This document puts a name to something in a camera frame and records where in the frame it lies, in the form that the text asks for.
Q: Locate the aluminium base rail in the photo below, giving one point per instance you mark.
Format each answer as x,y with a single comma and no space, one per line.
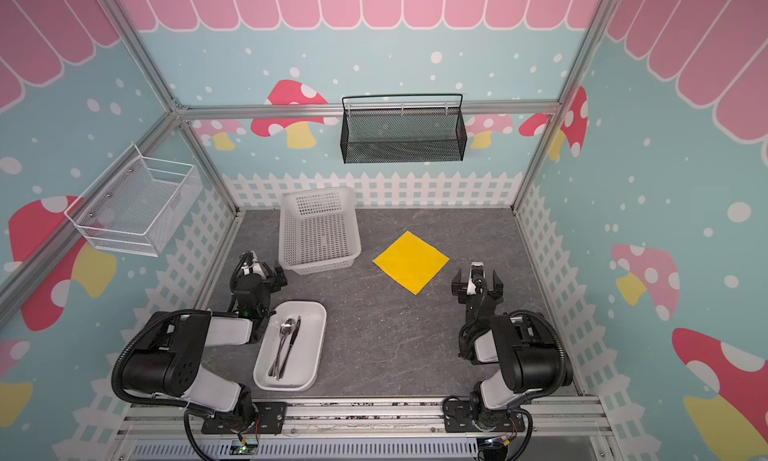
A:
372,418

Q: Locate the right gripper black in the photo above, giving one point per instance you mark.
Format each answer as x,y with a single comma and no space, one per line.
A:
477,289

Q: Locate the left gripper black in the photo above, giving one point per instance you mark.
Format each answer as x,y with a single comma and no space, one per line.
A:
260,278

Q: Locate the yellow paper napkin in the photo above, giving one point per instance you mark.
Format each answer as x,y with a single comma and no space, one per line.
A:
411,262

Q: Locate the white wire wall basket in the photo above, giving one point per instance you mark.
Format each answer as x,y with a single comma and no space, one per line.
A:
137,205

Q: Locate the black mesh wall basket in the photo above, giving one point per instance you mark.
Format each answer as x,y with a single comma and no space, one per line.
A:
403,128

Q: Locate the white plastic tray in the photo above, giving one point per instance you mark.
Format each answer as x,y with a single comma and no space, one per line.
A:
303,363

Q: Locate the white perforated plastic basket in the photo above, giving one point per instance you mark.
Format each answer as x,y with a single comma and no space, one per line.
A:
318,230

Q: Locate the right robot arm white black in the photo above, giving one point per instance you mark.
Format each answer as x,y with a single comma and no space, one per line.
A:
529,353

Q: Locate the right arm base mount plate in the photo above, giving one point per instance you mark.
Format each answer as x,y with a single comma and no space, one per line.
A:
468,416

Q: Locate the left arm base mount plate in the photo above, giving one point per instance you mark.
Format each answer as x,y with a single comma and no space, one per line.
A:
253,417

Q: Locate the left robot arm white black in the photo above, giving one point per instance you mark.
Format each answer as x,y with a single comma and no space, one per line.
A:
162,364

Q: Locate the silver spoon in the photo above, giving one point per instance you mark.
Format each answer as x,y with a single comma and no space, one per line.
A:
281,341

